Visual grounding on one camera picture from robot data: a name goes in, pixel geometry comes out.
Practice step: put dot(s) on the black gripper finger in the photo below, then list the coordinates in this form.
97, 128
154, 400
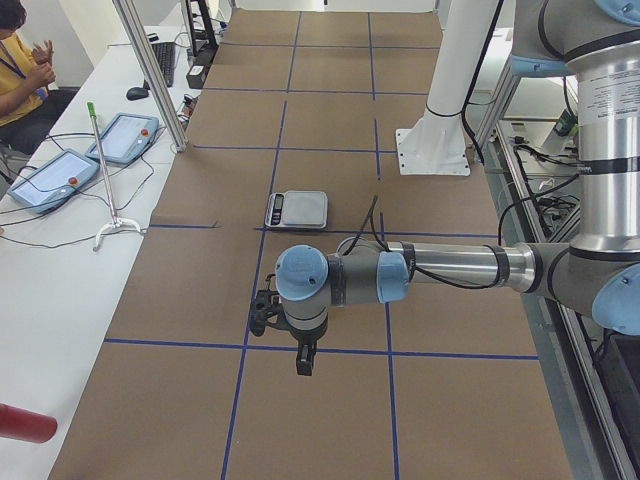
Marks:
264, 312
305, 365

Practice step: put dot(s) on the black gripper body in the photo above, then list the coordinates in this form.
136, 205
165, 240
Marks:
306, 338

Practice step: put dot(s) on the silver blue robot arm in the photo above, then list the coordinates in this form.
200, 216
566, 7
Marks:
596, 274

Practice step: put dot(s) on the digital kitchen scale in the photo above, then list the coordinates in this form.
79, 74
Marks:
302, 210

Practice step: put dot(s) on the blue tape crosswise line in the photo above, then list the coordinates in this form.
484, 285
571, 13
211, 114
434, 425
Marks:
361, 352

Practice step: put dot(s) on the blue tape lengthwise line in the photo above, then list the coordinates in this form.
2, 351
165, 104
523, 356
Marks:
262, 231

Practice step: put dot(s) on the white stand with green tip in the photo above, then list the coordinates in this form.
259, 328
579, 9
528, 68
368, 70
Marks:
116, 223

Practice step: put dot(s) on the far blue teach pendant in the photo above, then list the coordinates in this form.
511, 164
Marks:
126, 137

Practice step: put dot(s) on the blue teach pendant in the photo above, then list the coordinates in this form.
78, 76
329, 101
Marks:
126, 137
55, 182

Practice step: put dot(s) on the near blue teach pendant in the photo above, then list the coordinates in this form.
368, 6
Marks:
55, 182

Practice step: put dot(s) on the black box on table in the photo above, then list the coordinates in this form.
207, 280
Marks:
196, 76

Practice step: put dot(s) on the black computer mouse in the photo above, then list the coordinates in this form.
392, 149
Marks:
137, 93

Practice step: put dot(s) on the red cylinder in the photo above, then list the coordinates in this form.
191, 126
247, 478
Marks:
25, 425

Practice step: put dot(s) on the black equipment stand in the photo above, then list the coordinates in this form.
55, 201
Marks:
198, 22

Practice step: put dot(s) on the black keyboard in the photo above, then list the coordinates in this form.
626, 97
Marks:
165, 55

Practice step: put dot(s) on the person in yellow shirt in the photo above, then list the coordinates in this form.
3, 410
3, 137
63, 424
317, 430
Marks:
29, 109

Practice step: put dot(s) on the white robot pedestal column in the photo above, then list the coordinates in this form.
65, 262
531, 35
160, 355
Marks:
437, 144

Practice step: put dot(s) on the aluminium side rail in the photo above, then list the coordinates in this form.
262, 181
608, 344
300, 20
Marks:
591, 371

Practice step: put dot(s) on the aluminium frame post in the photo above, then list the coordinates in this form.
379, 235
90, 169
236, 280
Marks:
142, 48

